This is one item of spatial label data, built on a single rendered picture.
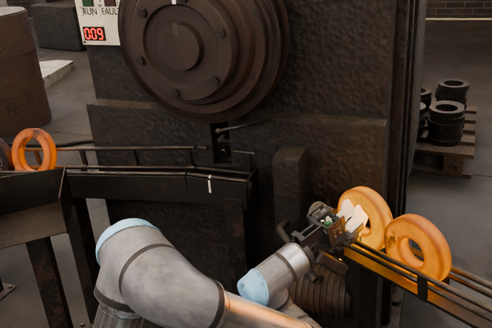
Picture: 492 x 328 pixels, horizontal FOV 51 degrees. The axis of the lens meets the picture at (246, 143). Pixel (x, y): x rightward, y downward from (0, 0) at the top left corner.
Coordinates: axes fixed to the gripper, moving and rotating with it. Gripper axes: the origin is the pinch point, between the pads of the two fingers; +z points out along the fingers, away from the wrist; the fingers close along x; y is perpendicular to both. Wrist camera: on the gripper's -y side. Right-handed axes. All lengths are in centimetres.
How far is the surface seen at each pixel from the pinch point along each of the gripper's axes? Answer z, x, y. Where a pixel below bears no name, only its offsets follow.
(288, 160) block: -1.3, 25.2, 5.9
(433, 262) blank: -2.5, -21.0, -0.5
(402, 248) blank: -2.0, -12.4, -2.5
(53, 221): -59, 70, 1
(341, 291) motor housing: -10.2, 2.9, -20.9
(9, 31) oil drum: -15, 329, 6
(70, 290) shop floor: -67, 118, -59
